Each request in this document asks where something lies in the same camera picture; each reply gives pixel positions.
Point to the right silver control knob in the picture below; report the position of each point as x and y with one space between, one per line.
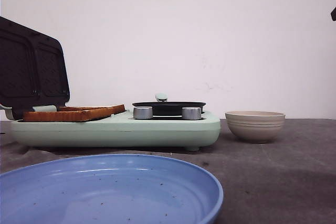
191 113

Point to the breakfast maker hinged lid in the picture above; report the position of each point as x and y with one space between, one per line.
33 70

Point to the silver control knob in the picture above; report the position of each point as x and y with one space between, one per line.
191 113
142 112

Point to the white bread slice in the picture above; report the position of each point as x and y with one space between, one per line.
113 109
65 116

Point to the cream ribbed bowl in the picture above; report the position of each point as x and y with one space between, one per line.
255 126

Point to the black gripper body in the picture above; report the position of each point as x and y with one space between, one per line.
333 14

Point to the blue round plate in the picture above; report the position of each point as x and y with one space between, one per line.
116 188

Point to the mint green breakfast maker base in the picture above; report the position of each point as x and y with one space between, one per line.
121 130

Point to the black round frying pan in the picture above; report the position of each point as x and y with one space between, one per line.
163 107

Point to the left silver control knob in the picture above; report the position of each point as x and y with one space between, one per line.
142 112

